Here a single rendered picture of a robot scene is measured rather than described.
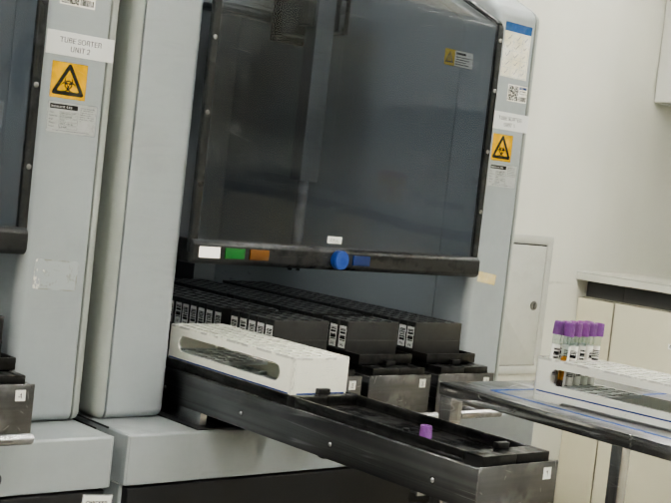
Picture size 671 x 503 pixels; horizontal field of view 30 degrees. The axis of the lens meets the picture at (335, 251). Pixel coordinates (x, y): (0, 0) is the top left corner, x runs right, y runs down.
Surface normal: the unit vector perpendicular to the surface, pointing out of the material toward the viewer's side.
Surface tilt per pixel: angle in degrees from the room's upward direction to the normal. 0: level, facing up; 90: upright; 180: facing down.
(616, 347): 90
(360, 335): 90
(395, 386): 90
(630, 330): 90
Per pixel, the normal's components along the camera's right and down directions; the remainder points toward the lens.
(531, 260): 0.65, 0.11
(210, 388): -0.75, -0.05
